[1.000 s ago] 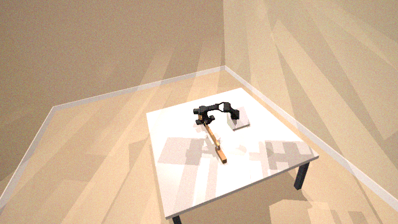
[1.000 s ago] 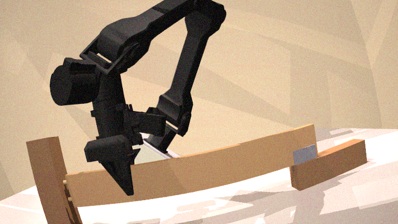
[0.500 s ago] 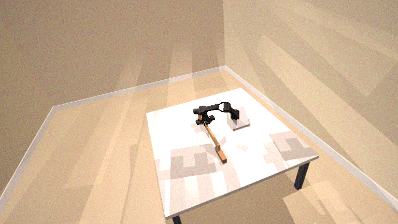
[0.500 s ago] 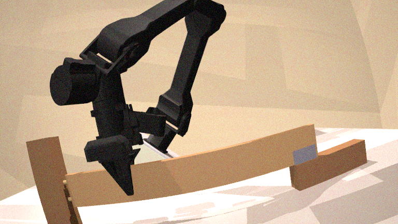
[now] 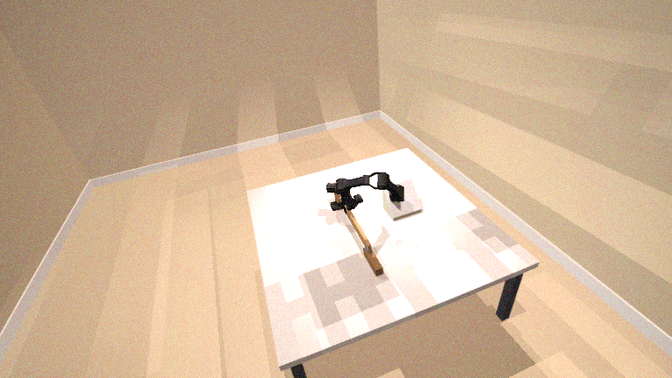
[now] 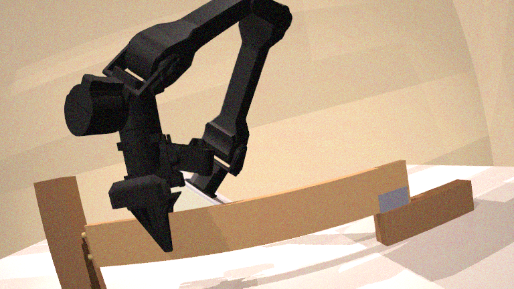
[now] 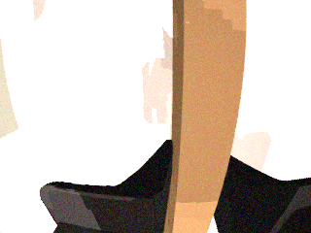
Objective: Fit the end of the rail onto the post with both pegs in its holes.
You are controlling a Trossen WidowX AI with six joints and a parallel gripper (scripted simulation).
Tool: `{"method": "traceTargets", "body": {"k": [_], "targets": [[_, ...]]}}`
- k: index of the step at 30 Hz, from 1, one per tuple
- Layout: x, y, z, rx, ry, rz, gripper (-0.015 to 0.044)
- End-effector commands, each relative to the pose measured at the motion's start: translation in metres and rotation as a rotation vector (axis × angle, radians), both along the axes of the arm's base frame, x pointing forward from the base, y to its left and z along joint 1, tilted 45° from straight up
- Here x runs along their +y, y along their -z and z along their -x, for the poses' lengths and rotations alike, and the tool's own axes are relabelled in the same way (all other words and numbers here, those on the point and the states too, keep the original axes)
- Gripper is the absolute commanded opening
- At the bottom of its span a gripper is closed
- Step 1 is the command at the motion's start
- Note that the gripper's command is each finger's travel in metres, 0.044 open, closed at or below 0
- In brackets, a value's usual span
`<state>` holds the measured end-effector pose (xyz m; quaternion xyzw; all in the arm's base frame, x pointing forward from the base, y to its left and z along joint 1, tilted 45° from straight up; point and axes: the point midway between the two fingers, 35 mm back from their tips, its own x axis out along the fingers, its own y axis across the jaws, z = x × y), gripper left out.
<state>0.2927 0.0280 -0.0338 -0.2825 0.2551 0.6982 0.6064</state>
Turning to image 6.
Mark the long brown wooden rail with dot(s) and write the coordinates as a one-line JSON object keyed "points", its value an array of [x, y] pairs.
{"points": [[251, 222]]}

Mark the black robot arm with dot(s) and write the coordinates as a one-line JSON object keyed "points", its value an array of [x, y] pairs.
{"points": [[160, 55]]}

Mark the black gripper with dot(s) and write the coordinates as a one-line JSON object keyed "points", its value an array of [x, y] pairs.
{"points": [[146, 191]]}

